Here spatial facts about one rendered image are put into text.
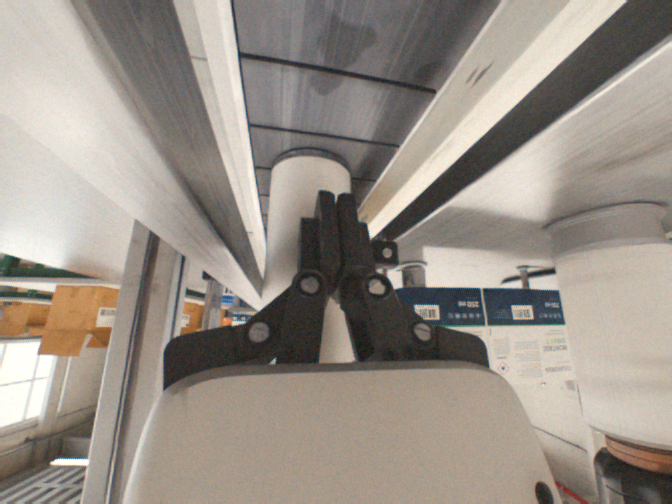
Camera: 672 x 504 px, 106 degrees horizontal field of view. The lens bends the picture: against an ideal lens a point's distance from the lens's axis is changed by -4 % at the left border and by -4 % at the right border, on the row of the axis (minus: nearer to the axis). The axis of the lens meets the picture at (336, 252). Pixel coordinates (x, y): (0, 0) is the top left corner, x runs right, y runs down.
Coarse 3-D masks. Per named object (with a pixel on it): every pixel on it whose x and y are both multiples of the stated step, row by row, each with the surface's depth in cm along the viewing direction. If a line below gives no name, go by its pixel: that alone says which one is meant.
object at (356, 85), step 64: (256, 0) 8; (320, 0) 8; (384, 0) 8; (448, 0) 8; (256, 64) 10; (320, 64) 10; (384, 64) 10; (448, 64) 10; (256, 128) 14; (320, 128) 14; (384, 128) 14
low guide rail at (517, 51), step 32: (512, 0) 7; (544, 0) 6; (576, 0) 5; (608, 0) 5; (512, 32) 7; (544, 32) 6; (576, 32) 6; (480, 64) 8; (512, 64) 7; (544, 64) 6; (448, 96) 9; (480, 96) 8; (512, 96) 7; (448, 128) 9; (480, 128) 9; (416, 160) 11; (448, 160) 10; (384, 192) 15; (416, 192) 13; (384, 224) 17
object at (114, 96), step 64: (0, 0) 1; (64, 0) 1; (128, 0) 2; (0, 64) 2; (64, 64) 2; (128, 64) 2; (192, 64) 3; (64, 128) 2; (128, 128) 2; (192, 128) 3; (128, 192) 3; (192, 192) 3; (192, 256) 6
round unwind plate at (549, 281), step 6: (534, 276) 50; (540, 276) 49; (546, 276) 48; (552, 276) 48; (510, 282) 56; (516, 282) 55; (534, 282) 55; (540, 282) 55; (546, 282) 55; (552, 282) 55; (540, 288) 64; (546, 288) 64; (552, 288) 64
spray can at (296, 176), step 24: (288, 168) 15; (312, 168) 15; (336, 168) 16; (288, 192) 15; (312, 192) 14; (336, 192) 15; (288, 216) 14; (312, 216) 14; (288, 240) 14; (288, 264) 13; (264, 288) 14; (336, 312) 13; (336, 336) 13; (336, 360) 13
